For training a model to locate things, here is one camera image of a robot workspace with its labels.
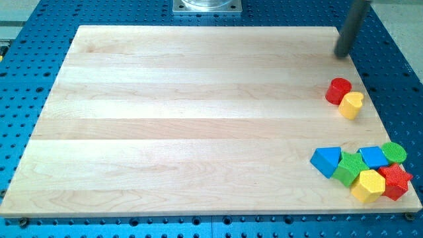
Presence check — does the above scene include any red circle block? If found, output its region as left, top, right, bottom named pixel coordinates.
left=325, top=77, right=352, bottom=105

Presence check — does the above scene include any green circle block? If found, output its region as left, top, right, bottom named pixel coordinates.
left=381, top=141, right=407, bottom=165

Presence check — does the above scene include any wooden board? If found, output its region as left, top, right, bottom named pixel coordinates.
left=1, top=25, right=422, bottom=218

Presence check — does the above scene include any blue triangle block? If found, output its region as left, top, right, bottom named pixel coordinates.
left=310, top=147, right=341, bottom=179

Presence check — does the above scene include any green star block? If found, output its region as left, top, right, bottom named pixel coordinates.
left=331, top=151, right=369, bottom=188

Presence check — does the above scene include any blue cube block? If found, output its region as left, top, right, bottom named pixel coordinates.
left=358, top=146, right=389, bottom=170

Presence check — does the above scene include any yellow hexagon block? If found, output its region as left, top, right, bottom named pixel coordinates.
left=350, top=169, right=385, bottom=203

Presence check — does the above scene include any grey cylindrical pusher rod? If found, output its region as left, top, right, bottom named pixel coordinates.
left=334, top=0, right=371, bottom=58

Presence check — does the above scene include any blue perforated metal plate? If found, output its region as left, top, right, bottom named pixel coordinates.
left=1, top=1, right=422, bottom=237

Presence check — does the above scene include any red star block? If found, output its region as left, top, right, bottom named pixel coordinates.
left=377, top=163, right=413, bottom=201

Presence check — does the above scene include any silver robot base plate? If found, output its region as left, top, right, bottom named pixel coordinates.
left=173, top=0, right=243, bottom=14

